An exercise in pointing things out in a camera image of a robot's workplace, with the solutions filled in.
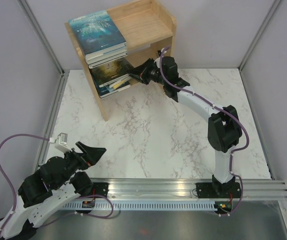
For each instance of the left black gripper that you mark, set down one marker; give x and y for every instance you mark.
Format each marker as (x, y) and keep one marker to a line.
(92, 155)

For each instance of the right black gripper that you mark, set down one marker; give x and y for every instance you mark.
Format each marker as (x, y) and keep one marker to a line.
(141, 72)

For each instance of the Robinson Crusoe purple book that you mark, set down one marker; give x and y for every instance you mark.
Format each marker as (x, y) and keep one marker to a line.
(99, 63)

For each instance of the green gold fantasy book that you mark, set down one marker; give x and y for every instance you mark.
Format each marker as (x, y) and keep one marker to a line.
(112, 69)

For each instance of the Wuthering Heights dark blue book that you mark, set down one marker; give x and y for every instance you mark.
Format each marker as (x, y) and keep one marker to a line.
(105, 91)

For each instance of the grey white book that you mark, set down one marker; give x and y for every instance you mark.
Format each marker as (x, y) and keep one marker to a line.
(106, 56)

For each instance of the teal sea cover book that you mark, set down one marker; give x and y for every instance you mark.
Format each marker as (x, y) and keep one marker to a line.
(97, 34)

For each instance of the black Moon and Sixpence book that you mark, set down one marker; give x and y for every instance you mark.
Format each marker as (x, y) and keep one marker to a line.
(106, 81)

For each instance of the yellow book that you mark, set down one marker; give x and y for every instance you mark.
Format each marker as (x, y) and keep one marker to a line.
(120, 84)

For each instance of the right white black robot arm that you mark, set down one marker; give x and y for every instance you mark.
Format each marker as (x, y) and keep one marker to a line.
(223, 131)

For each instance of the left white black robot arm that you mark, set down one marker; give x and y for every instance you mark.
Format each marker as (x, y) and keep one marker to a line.
(55, 183)

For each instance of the wooden two-tier shelf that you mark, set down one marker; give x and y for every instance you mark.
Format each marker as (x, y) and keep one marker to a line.
(147, 27)

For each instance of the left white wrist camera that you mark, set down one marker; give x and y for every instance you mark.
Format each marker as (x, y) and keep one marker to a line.
(60, 142)

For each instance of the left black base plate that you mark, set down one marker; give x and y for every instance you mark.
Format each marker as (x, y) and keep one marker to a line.
(99, 188)

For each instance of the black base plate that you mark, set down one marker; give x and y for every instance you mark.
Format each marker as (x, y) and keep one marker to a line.
(99, 188)
(209, 190)

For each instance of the white slotted cable duct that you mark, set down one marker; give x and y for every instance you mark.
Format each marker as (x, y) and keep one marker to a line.
(146, 205)

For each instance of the aluminium mounting rail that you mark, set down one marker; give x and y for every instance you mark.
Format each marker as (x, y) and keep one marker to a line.
(181, 189)

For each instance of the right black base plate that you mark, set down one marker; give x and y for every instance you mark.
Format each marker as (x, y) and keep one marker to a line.
(209, 190)

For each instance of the left aluminium frame post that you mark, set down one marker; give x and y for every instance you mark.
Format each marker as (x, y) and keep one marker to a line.
(41, 35)

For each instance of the aluminium frame post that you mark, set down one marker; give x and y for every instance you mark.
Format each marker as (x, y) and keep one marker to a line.
(41, 35)
(260, 32)

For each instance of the right aluminium frame post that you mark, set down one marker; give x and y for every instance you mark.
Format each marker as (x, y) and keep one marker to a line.
(260, 32)

